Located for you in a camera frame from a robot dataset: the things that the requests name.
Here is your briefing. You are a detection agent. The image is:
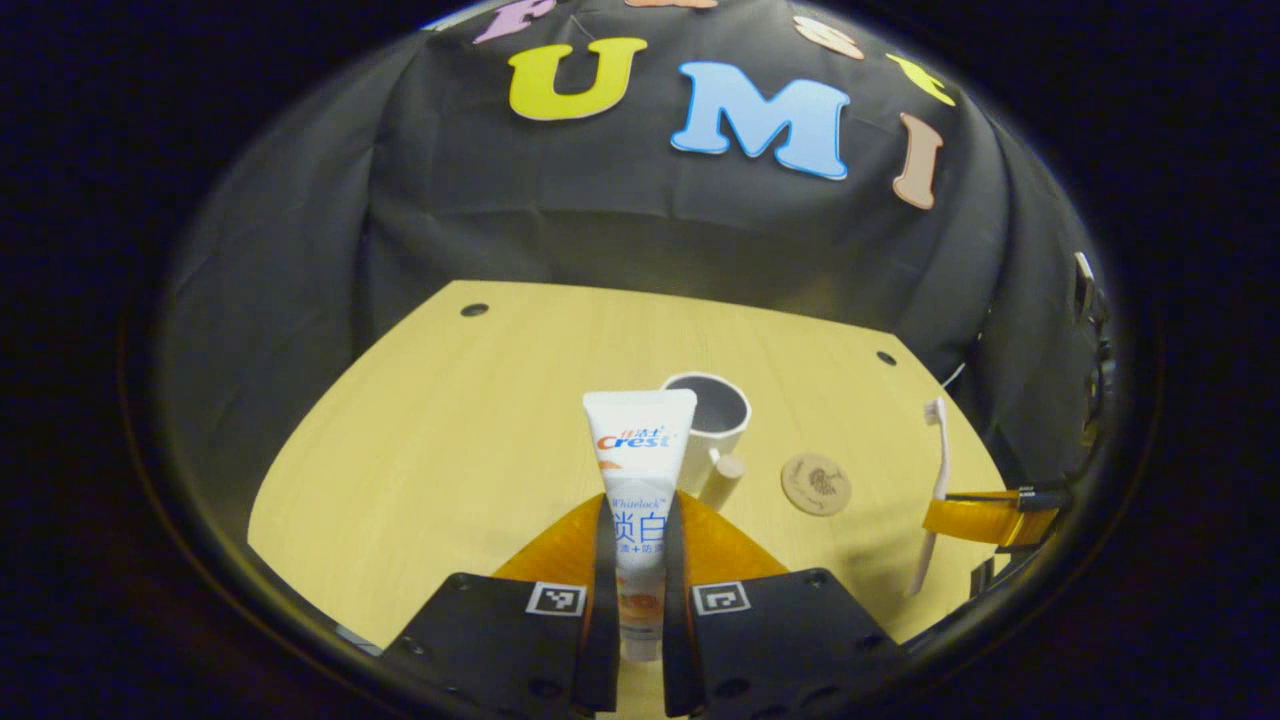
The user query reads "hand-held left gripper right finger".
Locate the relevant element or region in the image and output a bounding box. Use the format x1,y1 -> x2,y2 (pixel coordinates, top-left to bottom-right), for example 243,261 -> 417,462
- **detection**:
662,490 -> 906,719

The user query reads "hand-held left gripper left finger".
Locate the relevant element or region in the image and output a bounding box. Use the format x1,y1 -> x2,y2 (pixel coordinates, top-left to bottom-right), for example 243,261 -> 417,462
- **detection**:
385,492 -> 621,716

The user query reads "white toothbrush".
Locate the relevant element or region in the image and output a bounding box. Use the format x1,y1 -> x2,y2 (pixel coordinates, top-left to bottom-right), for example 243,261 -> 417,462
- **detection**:
908,397 -> 951,598

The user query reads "white toothpaste tube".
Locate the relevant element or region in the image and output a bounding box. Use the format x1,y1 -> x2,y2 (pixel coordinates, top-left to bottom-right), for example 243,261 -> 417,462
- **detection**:
583,389 -> 698,662

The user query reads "white cup with wooden handle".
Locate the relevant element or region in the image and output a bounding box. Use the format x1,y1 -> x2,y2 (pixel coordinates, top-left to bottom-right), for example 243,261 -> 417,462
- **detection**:
660,372 -> 752,511

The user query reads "round wooden coaster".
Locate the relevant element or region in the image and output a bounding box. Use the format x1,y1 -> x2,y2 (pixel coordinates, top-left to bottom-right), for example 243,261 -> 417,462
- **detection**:
780,453 -> 853,517

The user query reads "black backdrop cloth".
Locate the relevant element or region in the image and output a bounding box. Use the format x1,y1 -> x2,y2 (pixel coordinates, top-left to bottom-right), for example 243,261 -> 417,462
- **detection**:
160,0 -> 1111,601

